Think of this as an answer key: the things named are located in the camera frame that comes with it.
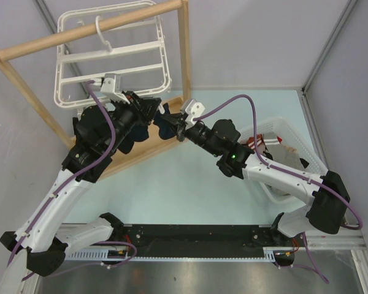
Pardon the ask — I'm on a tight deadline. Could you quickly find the red white striped sock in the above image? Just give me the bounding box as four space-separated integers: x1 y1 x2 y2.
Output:
245 134 283 150

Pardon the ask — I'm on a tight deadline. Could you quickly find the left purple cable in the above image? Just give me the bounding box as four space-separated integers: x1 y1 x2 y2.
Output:
6 80 117 281

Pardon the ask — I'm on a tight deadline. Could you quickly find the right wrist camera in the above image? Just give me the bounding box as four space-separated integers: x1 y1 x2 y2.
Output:
180 99 205 129

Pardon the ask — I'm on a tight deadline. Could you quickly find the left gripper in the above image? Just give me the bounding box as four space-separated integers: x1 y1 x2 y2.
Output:
104 91 162 153

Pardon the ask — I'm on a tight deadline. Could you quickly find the wooden hanging rack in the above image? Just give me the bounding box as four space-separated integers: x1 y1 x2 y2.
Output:
0 1 191 179

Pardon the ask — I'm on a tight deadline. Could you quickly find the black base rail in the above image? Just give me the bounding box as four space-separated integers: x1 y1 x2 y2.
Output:
61 223 362 264

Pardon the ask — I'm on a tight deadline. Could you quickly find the white plastic basket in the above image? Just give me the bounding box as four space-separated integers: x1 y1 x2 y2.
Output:
257 117 328 205

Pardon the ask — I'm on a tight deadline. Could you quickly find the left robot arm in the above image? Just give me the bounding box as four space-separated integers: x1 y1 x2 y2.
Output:
0 91 161 277

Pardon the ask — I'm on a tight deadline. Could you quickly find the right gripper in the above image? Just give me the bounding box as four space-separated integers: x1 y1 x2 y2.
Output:
160 112 221 157

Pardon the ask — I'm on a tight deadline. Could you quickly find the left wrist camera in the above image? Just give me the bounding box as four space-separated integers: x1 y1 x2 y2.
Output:
88 73 126 101

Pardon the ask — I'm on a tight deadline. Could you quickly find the dark blue sock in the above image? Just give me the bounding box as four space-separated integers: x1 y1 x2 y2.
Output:
130 125 149 142
153 110 175 140

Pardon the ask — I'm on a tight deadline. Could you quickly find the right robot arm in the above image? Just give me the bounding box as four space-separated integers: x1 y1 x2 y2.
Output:
162 113 350 246

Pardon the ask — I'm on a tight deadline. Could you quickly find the white plastic clip hanger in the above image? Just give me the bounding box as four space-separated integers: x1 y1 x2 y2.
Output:
53 16 172 109

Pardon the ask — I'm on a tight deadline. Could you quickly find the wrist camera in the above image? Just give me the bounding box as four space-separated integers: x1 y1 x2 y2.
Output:
180 99 205 129
88 73 126 101

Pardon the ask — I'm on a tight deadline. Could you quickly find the black sock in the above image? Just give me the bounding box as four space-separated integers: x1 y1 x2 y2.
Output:
117 137 134 154

